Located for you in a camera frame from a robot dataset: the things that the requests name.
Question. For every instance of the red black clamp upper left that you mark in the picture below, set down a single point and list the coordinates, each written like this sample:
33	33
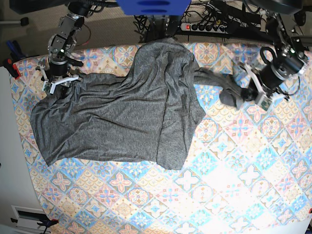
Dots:
11	68

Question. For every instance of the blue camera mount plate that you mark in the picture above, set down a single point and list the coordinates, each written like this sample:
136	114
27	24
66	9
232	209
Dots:
153	7

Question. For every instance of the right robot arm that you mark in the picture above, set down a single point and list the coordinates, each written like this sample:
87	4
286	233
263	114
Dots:
63	42

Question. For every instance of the black orange clamp lower left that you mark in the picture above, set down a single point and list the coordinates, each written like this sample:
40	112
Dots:
47	223

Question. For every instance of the grey t-shirt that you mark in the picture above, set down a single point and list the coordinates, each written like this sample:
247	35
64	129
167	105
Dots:
148	115

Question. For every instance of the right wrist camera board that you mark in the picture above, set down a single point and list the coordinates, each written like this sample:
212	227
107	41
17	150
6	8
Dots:
48	88

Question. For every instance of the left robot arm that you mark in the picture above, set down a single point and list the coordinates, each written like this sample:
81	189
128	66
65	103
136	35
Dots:
285	60

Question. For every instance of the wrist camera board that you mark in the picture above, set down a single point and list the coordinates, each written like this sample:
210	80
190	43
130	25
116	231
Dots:
265	103
48	88

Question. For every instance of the white power strip red switch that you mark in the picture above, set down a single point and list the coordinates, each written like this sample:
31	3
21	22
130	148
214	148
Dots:
206	28

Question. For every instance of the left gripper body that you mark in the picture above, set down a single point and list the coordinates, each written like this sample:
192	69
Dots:
266	83

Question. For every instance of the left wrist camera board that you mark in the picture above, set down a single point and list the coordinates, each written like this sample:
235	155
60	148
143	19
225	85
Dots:
265	103

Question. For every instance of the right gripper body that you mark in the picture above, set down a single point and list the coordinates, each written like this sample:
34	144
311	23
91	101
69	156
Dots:
59	72

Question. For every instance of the white tray lower left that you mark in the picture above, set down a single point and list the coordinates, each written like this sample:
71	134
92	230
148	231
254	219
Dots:
28	218

